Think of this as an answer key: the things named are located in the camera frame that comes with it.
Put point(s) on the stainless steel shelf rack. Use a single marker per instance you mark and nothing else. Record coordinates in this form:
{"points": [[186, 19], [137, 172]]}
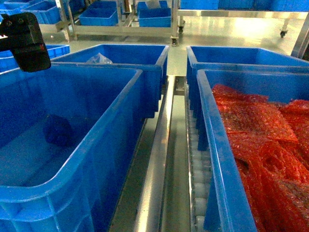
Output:
{"points": [[168, 183]]}

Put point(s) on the blue bin with red bags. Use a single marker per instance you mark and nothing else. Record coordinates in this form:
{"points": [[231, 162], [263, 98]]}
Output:
{"points": [[228, 207]]}

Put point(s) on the red bubble wrap bags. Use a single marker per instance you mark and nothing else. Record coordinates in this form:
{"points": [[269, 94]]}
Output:
{"points": [[270, 144]]}

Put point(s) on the blue bin rear left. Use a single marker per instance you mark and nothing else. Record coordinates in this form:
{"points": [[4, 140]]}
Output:
{"points": [[151, 59]]}

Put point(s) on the empty blue bin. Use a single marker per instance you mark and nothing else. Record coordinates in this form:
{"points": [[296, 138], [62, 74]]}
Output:
{"points": [[67, 136]]}

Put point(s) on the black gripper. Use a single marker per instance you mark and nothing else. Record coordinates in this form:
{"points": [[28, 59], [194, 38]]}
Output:
{"points": [[23, 37]]}

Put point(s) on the blue bin rear right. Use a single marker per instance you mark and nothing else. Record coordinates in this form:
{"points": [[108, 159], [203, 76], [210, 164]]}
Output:
{"points": [[237, 90]]}

